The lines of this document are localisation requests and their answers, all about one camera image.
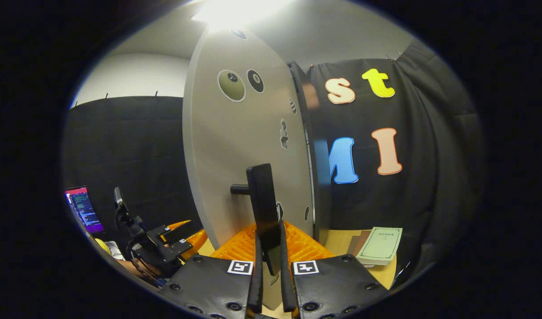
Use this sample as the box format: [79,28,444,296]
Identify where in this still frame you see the pale green booklet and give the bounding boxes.
[356,227,403,265]

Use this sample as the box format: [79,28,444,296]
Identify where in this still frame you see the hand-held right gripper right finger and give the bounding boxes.
[279,220,390,319]

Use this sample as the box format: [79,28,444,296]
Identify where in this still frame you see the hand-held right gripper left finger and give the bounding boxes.
[158,220,263,319]

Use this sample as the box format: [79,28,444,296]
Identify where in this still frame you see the brown book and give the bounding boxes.
[346,230,373,268]

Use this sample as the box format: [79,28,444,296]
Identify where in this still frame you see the beige cabinet door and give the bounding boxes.
[182,27,316,311]

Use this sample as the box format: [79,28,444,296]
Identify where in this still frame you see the black backdrop cloth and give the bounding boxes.
[62,38,484,284]

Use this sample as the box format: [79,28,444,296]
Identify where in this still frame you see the yellow and white clothing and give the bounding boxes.
[95,238,125,261]

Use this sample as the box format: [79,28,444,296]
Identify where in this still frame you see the black cabinet door handle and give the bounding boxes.
[230,163,282,275]

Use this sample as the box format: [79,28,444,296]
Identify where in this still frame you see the computer screen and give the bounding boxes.
[65,186,105,234]

